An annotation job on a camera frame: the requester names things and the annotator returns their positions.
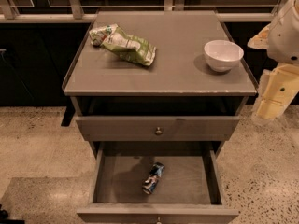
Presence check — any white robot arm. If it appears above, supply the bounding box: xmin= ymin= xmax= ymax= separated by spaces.
xmin=248 ymin=0 xmax=299 ymax=125

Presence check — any blue redbull can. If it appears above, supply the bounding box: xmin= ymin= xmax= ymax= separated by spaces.
xmin=142 ymin=162 xmax=164 ymax=195

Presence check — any white ceramic bowl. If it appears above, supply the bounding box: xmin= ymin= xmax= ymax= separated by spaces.
xmin=204 ymin=40 xmax=244 ymax=72

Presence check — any grey drawer cabinet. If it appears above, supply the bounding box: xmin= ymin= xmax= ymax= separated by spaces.
xmin=61 ymin=10 xmax=260 ymax=224

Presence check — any grey open middle drawer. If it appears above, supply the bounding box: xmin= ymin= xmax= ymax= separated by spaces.
xmin=78 ymin=151 xmax=239 ymax=224

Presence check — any grey top drawer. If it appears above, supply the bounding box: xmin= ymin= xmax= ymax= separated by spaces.
xmin=76 ymin=116 xmax=239 ymax=141

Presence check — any metal window railing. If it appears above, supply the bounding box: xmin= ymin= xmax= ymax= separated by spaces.
xmin=0 ymin=0 xmax=287 ymax=22

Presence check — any green chip bag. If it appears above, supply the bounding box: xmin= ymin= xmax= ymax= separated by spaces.
xmin=89 ymin=24 xmax=156 ymax=67

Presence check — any brass top drawer knob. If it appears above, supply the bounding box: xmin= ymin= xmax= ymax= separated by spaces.
xmin=155 ymin=127 xmax=163 ymax=135

